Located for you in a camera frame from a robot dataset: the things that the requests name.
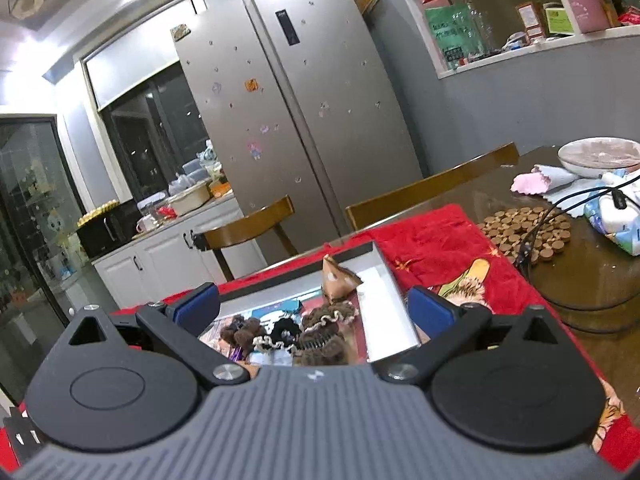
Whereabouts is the brown fuzzy hair claw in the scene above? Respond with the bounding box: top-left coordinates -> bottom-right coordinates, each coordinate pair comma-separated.
293,335 -> 348,366
220,314 -> 267,356

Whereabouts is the black white crochet scrunchie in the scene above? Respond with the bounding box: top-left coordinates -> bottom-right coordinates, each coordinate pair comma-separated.
253,318 -> 303,353

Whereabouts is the purple tube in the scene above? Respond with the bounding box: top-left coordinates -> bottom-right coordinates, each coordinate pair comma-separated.
229,347 -> 244,362

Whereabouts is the light blue crochet scrunchie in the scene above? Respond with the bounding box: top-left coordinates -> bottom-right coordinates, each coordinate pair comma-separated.
248,349 -> 293,366

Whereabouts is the white kitchen cabinet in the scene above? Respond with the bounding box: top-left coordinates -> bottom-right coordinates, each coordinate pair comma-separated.
92,193 -> 269,311

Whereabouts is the red teddy bear blanket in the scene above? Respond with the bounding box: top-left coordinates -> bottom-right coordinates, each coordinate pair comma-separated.
0,202 -> 640,474

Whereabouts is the colourful textbook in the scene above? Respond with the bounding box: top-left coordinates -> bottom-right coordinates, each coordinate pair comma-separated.
198,292 -> 368,367

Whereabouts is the black shallow cardboard box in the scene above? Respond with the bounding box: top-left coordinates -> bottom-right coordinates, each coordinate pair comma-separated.
198,242 -> 420,366

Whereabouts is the white mug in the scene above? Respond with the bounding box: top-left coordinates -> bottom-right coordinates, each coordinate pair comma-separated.
136,214 -> 158,233

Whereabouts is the beige plastic basin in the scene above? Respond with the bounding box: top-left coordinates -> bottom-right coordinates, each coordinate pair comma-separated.
167,181 -> 210,217

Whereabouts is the wooden bead trivet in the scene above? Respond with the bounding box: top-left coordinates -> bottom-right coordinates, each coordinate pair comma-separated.
477,206 -> 572,266

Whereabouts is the black microwave oven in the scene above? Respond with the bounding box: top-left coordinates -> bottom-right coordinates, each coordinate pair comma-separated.
76,200 -> 141,259

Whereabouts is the left wooden chair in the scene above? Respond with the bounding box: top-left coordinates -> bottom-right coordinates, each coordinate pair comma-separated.
192,195 -> 298,282

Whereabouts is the wooden chair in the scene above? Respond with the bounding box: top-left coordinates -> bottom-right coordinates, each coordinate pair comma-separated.
192,195 -> 298,282
346,142 -> 520,231

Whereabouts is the right wooden chair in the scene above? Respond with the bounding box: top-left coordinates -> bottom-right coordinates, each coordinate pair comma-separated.
346,142 -> 520,231

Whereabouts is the pink cloth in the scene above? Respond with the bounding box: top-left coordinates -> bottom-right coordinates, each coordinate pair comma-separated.
510,165 -> 578,195

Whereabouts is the white plate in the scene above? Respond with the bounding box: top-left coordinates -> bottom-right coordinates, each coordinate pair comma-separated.
558,136 -> 640,179

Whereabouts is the silver double door refrigerator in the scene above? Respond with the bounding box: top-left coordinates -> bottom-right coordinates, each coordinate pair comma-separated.
176,0 -> 422,252

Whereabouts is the green box on shelf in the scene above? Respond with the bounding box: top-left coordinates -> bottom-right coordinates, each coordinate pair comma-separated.
424,4 -> 487,70

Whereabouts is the pink thermos bottle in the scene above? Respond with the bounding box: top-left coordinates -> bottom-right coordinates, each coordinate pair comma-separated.
568,0 -> 610,34

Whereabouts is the black cable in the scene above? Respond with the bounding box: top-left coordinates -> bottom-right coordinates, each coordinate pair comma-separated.
512,186 -> 640,336

